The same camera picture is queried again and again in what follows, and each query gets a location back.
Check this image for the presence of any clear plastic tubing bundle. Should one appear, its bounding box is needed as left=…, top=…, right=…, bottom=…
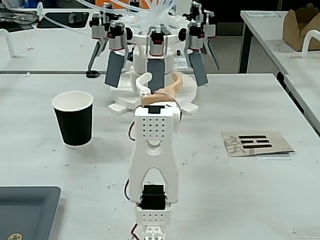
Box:
left=36, top=0, right=192, bottom=35

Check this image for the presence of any brown cardboard box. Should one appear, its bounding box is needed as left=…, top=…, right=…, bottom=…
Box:
left=282, top=2, right=320, bottom=52

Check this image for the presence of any white curved pipe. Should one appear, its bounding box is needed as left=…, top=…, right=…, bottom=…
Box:
left=0, top=28, right=16, bottom=59
left=300, top=29, right=320, bottom=59

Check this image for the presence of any middle grey camera mount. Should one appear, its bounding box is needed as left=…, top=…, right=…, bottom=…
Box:
left=146, top=30, right=168, bottom=91

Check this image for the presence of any dark grey tray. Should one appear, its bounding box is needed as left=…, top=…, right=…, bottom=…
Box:
left=0, top=185, right=62, bottom=240

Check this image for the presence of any red black servo cable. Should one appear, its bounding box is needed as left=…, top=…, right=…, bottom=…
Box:
left=128, top=121, right=137, bottom=142

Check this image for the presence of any white round machine base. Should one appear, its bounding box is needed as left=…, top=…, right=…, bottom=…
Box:
left=108, top=32, right=200, bottom=116

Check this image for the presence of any upper grey camera mount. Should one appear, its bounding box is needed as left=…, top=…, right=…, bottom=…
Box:
left=104, top=20, right=129, bottom=89

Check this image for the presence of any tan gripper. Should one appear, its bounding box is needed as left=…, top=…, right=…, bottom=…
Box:
left=135, top=72, right=184, bottom=108

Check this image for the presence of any black flat tray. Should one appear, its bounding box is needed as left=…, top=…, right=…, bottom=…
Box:
left=36, top=11, right=91, bottom=30

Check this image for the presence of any printed cardboard card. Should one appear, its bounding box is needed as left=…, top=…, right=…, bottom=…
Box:
left=221, top=131, right=296, bottom=158

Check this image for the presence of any black paper cup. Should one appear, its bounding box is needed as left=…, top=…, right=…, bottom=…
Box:
left=51, top=90, right=94, bottom=147

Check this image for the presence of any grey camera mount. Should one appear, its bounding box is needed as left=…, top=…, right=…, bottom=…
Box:
left=184, top=21, right=209, bottom=87
left=146, top=30, right=168, bottom=91
left=104, top=20, right=129, bottom=89

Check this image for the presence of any grey paddle actuator unit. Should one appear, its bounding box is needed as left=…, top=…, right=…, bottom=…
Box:
left=190, top=1, right=221, bottom=71
left=86, top=11, right=109, bottom=72

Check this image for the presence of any white paper sheet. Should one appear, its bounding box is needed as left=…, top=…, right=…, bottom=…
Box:
left=245, top=10, right=283, bottom=19

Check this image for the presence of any lower grey camera mount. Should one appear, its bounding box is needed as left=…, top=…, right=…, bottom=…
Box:
left=184, top=21, right=209, bottom=87

